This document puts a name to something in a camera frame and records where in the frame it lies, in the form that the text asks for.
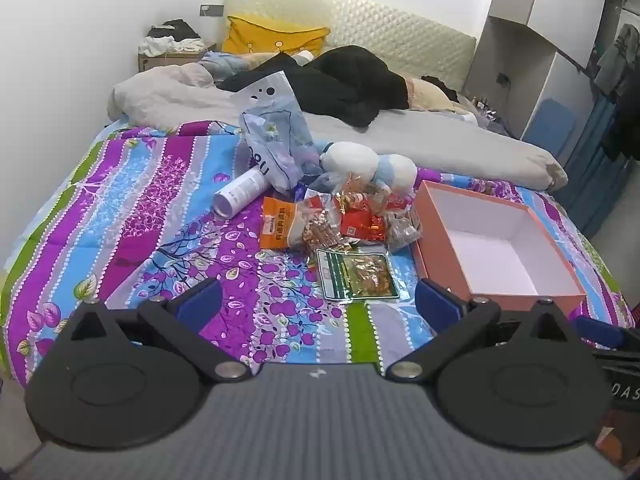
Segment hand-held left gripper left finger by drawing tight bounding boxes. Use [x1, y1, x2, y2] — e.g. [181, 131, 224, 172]
[64, 277, 251, 383]

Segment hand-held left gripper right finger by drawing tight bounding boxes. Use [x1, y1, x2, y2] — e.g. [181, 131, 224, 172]
[385, 277, 576, 379]

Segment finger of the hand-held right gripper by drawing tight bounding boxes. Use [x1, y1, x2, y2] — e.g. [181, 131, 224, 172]
[574, 312, 640, 361]

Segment pink cardboard box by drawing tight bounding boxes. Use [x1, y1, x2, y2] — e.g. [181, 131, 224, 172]
[411, 180, 587, 317]

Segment small clear snack packet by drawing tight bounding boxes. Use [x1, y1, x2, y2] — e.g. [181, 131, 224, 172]
[385, 207, 423, 253]

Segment green snack packet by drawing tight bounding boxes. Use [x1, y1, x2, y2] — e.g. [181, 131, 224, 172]
[316, 247, 400, 302]

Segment purple floral bedspread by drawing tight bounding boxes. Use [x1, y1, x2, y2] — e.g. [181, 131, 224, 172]
[0, 120, 636, 388]

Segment orange snack packet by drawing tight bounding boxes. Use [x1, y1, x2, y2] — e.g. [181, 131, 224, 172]
[259, 196, 308, 251]

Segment white cylindrical canister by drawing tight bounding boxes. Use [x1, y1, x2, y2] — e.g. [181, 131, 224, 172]
[212, 167, 271, 218]

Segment golden crinkled snack packet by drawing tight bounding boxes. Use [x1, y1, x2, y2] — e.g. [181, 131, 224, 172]
[332, 172, 393, 201]

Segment blue hanging fabric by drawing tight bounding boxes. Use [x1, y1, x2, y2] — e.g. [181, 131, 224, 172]
[555, 95, 636, 241]

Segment grey duvet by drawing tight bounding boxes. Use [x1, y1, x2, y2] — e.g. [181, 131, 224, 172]
[107, 62, 568, 191]

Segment white and blue plush toy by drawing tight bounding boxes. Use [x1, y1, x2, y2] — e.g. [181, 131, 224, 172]
[319, 141, 418, 193]

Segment pale blue plastic bag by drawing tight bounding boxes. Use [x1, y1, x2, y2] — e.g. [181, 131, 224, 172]
[231, 71, 326, 195]

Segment beige pillow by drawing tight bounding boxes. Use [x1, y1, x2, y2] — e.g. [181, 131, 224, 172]
[406, 77, 471, 111]

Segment hanging dark clothes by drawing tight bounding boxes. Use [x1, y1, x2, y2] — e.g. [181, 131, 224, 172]
[590, 22, 640, 161]

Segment black clothing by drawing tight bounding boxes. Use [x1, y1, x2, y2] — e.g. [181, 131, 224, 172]
[217, 45, 411, 128]

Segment pale blue garment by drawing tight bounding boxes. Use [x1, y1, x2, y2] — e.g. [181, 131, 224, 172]
[197, 51, 266, 83]

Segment brown cardboard box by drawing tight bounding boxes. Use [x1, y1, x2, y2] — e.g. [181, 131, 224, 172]
[137, 42, 217, 73]

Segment pile of clothes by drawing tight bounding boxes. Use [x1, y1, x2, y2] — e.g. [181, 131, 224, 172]
[138, 19, 206, 57]

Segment quilted beige headboard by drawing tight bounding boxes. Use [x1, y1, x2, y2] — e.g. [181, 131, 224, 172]
[222, 0, 477, 96]

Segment yellow pillow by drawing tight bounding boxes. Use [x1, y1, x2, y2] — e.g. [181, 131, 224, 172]
[221, 15, 332, 57]

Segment grey and white wardrobe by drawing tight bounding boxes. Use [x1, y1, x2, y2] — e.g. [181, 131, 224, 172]
[465, 0, 611, 143]

